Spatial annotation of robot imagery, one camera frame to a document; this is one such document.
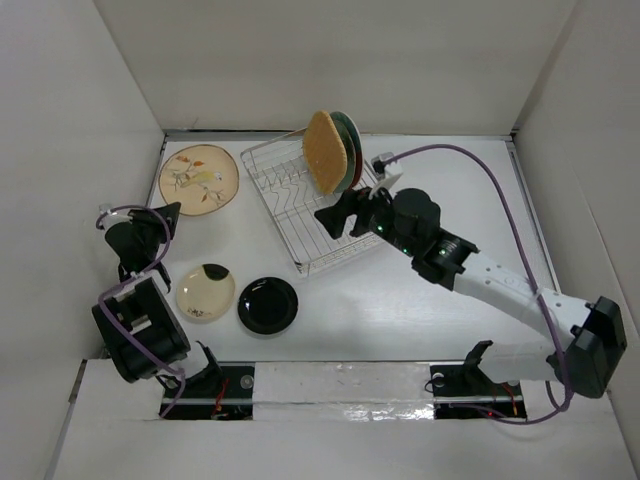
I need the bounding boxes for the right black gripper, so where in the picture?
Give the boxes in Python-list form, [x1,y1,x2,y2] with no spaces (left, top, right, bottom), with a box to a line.
[314,178,418,258]

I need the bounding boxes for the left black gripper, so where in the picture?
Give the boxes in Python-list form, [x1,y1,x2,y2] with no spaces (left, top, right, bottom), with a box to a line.
[127,202,180,260]

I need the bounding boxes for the beige bird pattern plate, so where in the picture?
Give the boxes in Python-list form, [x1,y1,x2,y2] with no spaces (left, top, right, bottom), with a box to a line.
[158,144,239,217]

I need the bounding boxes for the square woven bamboo tray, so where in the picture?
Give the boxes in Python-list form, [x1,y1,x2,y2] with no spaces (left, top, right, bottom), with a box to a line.
[303,110,350,195]

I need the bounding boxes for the light green flower plate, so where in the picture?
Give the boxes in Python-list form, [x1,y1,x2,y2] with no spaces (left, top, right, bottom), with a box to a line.
[332,118,356,194]

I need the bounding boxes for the red and teal plate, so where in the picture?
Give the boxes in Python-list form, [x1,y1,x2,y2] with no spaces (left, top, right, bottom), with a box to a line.
[330,111,363,189]

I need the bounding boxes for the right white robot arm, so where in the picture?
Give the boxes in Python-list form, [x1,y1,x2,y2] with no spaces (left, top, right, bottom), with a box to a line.
[314,188,627,398]

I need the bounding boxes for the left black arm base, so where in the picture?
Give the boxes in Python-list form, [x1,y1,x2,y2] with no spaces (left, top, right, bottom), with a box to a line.
[164,363,255,421]

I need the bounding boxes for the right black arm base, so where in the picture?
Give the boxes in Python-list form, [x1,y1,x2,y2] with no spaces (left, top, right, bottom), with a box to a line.
[424,364,528,420]

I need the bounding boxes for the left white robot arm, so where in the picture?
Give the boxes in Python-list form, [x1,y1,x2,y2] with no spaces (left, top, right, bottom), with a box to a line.
[92,202,224,397]

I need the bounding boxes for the plain beige plate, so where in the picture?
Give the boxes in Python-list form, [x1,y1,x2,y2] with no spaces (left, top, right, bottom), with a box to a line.
[176,263,236,324]

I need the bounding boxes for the black round plate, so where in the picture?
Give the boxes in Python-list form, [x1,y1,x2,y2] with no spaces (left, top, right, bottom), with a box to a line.
[237,277,299,336]

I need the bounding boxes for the silver wire dish rack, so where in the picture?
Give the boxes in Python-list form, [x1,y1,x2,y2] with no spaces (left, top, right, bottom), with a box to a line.
[241,130,382,277]

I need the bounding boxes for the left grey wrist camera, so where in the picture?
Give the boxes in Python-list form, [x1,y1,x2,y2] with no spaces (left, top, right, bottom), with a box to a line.
[96,204,120,230]

